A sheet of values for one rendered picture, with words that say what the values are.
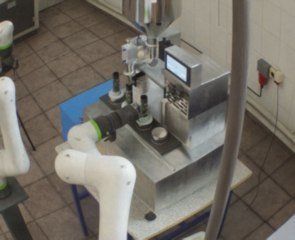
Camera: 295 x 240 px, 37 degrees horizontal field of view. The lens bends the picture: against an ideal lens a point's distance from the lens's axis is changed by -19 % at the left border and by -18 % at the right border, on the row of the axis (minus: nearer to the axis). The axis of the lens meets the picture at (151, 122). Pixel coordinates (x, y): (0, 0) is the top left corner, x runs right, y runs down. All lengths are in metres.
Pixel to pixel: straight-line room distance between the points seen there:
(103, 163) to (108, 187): 0.08
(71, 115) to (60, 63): 1.64
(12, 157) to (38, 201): 1.40
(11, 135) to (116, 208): 0.60
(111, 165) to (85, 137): 0.49
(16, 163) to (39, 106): 2.17
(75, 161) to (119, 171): 0.15
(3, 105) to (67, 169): 0.41
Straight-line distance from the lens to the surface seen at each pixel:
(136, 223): 2.31
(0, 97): 1.83
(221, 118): 2.30
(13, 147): 2.01
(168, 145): 2.26
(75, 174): 1.66
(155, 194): 2.18
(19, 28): 5.12
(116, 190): 1.63
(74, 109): 3.15
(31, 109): 4.19
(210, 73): 2.13
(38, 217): 3.32
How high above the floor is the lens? 2.59
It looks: 41 degrees down
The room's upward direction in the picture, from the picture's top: straight up
